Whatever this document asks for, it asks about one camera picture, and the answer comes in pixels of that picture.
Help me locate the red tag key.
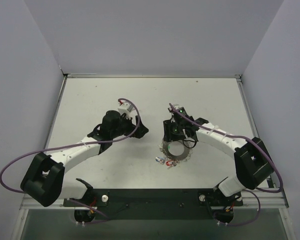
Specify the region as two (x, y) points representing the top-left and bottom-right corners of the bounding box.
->
(165, 160), (178, 169)

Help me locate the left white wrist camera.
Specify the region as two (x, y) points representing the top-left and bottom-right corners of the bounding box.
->
(117, 102), (135, 118)

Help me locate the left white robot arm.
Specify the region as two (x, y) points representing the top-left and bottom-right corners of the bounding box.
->
(20, 110), (149, 207)

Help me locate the purple cable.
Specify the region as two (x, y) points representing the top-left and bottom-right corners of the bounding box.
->
(168, 102), (284, 227)
(0, 97), (142, 225)

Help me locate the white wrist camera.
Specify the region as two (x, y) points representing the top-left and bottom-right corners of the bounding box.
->
(168, 103), (183, 113)
(117, 102), (135, 118)

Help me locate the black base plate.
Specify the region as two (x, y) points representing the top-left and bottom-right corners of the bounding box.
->
(63, 188), (243, 222)

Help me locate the metal disc with keyrings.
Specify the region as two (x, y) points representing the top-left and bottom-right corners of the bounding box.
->
(159, 140), (193, 163)

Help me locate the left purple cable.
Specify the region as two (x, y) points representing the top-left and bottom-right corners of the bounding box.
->
(0, 97), (142, 225)

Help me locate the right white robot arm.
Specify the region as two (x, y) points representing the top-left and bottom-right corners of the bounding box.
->
(163, 105), (275, 198)

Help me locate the blue tag key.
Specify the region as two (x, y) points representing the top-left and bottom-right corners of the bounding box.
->
(155, 157), (166, 165)

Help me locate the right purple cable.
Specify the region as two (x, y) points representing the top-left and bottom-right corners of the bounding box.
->
(168, 102), (284, 227)

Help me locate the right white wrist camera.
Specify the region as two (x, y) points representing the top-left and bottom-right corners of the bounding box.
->
(168, 103), (183, 113)

